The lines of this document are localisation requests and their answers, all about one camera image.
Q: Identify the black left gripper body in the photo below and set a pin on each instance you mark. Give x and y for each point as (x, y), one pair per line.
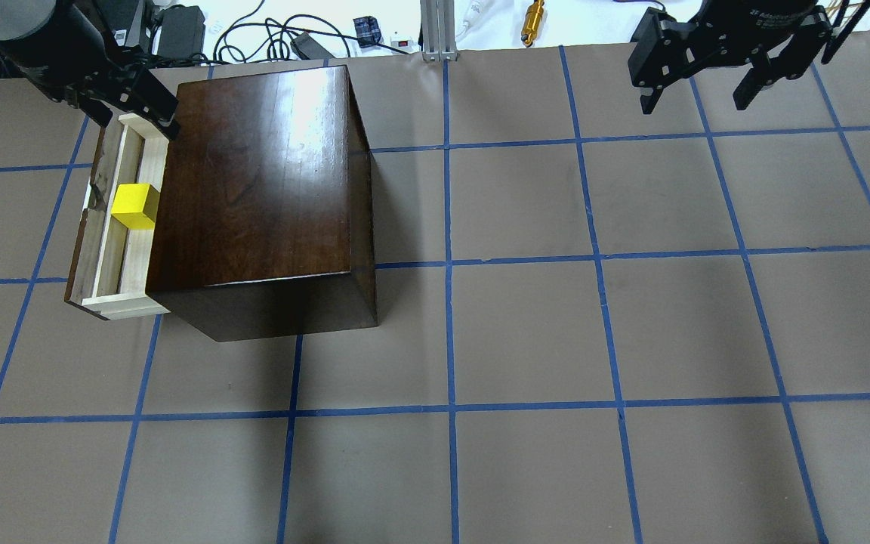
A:
(44, 50)

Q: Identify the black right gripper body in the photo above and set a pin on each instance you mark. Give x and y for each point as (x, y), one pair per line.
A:
(776, 16)

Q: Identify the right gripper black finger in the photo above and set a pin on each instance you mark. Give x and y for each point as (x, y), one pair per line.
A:
(754, 87)
(651, 89)

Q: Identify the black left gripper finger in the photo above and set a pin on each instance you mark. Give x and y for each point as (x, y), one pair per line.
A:
(97, 111)
(158, 106)

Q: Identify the white drawer handle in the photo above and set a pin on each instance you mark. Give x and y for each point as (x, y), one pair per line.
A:
(92, 197)

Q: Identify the yellow block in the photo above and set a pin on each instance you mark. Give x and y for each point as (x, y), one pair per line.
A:
(135, 205)

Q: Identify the dark wooden drawer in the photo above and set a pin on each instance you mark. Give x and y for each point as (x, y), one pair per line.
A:
(108, 271)

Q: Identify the black power adapter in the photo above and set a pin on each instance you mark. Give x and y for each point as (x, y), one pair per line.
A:
(181, 32)

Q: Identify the gold metal cylinder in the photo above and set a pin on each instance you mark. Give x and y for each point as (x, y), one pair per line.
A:
(532, 23)

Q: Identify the dark wooden cabinet box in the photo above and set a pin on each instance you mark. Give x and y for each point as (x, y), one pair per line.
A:
(264, 227)

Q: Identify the blue small device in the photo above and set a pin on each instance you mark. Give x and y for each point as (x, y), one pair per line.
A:
(368, 32)

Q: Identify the aluminium frame post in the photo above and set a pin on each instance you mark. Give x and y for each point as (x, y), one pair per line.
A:
(438, 41)

